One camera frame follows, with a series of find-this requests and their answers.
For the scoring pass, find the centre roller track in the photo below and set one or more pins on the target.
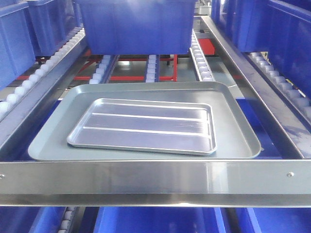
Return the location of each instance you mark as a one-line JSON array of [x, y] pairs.
[[152, 69]]

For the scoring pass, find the left steel divider rail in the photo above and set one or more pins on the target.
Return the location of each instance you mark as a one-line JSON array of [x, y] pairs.
[[31, 108]]

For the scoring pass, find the silver ribbed metal tray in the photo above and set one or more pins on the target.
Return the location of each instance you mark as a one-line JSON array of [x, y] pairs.
[[144, 125]]

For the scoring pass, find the right lane roller track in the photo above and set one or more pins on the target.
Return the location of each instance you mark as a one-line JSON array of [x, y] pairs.
[[285, 89]]

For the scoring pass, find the left lane roller track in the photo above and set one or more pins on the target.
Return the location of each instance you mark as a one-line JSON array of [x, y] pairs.
[[21, 91]]

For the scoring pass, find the blue bin shelf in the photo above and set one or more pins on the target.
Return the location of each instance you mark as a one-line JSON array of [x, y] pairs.
[[282, 28], [51, 24], [16, 50], [126, 27]]

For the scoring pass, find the steel front shelf beam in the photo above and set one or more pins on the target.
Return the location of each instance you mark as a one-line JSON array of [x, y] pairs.
[[186, 183]]

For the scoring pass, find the right steel divider rail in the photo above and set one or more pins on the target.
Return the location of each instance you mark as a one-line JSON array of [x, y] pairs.
[[288, 128]]

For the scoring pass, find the blue bin right shelf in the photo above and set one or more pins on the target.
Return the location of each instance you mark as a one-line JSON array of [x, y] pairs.
[[282, 28]]

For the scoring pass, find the large grey plastic tray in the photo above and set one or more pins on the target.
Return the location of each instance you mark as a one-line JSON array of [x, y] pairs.
[[234, 136]]

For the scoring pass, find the blue bin centre shelf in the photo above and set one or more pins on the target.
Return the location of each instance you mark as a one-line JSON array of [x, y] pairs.
[[126, 27]]

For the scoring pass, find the blue bin under shelf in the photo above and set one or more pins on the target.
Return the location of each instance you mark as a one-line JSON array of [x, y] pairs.
[[160, 220]]

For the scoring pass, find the red steel floor frame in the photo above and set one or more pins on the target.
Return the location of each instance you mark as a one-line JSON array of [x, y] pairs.
[[132, 68]]

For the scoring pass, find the lane roller track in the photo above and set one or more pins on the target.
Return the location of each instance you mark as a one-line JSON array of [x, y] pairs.
[[285, 89], [21, 91]]

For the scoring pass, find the steel divider rail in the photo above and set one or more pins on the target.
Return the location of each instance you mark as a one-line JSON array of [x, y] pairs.
[[288, 128], [31, 108]]

